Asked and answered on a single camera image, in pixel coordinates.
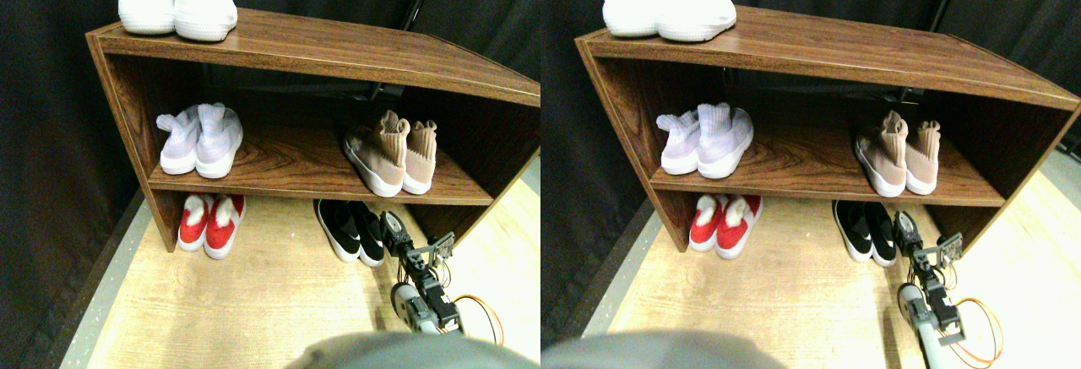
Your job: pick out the black shoe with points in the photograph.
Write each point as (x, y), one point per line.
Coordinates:
(853, 232)
(370, 236)
(882, 236)
(338, 232)

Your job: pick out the beige shoe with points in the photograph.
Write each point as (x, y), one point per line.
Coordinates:
(922, 166)
(882, 165)
(419, 166)
(377, 165)

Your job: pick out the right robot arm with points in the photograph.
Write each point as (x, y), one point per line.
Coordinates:
(929, 322)
(426, 306)

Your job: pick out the red shoe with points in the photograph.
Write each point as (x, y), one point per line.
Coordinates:
(223, 230)
(737, 230)
(193, 227)
(705, 227)

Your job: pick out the brown shoe rack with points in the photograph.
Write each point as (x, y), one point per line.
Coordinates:
(338, 48)
(844, 48)

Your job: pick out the lilac shoe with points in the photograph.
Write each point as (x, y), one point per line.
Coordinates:
(179, 148)
(220, 145)
(725, 145)
(678, 148)

